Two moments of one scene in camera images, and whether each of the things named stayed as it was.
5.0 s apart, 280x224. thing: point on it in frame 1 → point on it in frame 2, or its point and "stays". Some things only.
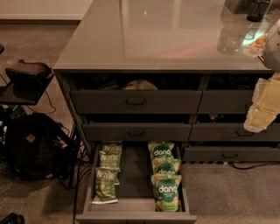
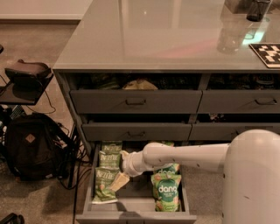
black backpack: [38, 149] stays
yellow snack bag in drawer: [139, 85] stays
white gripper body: [273, 48] → [130, 164]
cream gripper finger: [258, 119] → [121, 179]
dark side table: [8, 95] stays
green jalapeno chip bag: [106, 178] stays
